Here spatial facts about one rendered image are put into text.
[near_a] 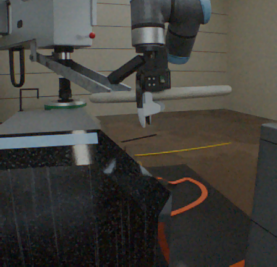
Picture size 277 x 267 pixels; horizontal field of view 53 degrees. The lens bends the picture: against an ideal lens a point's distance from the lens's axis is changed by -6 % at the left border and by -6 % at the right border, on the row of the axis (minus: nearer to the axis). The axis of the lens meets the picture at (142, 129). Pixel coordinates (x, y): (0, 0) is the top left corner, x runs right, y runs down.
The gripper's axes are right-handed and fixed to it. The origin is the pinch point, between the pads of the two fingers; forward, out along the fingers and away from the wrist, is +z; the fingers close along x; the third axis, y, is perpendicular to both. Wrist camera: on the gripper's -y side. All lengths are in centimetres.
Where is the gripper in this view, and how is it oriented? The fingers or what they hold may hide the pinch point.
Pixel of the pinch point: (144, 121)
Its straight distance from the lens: 80.0
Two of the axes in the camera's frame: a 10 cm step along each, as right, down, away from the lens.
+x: 2.7, -1.6, 9.5
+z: 0.4, 9.9, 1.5
